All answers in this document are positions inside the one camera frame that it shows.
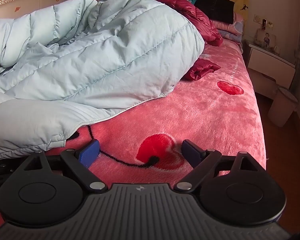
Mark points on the photo frame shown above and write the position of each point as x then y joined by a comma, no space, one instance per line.
266,38

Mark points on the magenta down jacket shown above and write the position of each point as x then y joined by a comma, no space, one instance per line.
190,12

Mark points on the wall socket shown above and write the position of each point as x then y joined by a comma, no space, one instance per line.
256,19

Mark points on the pink pillow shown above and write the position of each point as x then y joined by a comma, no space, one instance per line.
230,26

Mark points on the white nightstand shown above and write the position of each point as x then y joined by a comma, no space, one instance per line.
270,65

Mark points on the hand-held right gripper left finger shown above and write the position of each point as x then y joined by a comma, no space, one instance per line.
90,153

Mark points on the light blue down jacket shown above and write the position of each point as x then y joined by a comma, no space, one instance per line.
102,55

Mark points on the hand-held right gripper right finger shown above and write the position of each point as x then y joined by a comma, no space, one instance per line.
192,153

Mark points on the pink heart print blanket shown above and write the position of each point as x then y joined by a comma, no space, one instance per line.
202,110

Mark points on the white waste bin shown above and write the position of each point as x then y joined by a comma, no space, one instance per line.
282,107

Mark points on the black pillow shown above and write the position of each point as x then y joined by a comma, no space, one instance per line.
215,7

